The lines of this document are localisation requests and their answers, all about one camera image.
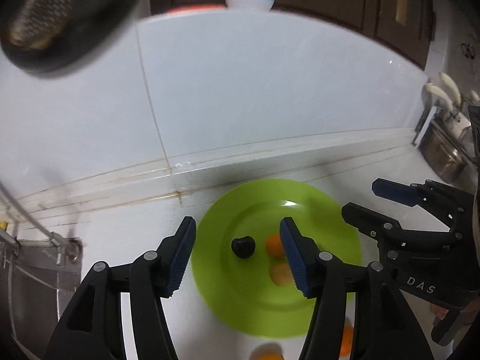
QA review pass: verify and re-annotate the orange on counter right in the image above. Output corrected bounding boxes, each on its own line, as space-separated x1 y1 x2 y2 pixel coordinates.
339 326 354 358

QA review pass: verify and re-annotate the metal sink faucet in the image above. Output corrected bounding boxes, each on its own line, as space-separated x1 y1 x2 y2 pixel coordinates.
0 181 82 265

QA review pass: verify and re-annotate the metal perforated strainer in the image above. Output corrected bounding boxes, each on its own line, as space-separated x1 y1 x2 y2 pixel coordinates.
7 0 80 50

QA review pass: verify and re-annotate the cream pan handle upper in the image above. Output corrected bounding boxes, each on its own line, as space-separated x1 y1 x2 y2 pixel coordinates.
439 72 461 107

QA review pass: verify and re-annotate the person's right hand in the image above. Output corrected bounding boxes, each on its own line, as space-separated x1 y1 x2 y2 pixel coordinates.
429 295 478 327

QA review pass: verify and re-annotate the metal corner shelf rack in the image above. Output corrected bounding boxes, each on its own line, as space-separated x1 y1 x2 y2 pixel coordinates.
412 106 476 165

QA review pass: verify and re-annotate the stainless steel sink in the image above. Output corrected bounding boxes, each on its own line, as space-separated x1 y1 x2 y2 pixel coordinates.
1 244 81 359

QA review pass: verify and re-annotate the cream pan handle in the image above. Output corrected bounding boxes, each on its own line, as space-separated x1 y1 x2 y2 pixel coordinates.
425 83 454 113
439 72 461 107

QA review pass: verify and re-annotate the green plastic plate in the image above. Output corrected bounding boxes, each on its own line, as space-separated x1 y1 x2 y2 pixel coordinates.
190 180 362 338

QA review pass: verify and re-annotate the orange on counter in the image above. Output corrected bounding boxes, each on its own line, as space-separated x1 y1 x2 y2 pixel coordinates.
339 326 354 358
249 342 285 360

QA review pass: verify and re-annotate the steel cooking pot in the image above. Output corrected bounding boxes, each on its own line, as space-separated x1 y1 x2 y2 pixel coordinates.
419 120 467 184

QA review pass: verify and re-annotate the black frying pan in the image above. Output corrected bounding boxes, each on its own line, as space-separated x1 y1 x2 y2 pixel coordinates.
1 0 139 73

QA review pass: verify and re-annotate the small orange on plate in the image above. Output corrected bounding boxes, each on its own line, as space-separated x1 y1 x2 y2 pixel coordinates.
265 233 285 258

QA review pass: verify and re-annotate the black plum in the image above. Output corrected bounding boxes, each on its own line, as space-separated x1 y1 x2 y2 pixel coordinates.
231 236 256 259

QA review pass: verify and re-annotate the cream pan handle lower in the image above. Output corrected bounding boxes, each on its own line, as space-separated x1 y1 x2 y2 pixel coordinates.
425 83 454 113

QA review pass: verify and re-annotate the orange on counter left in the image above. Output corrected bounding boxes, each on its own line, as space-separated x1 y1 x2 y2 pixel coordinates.
249 342 285 360

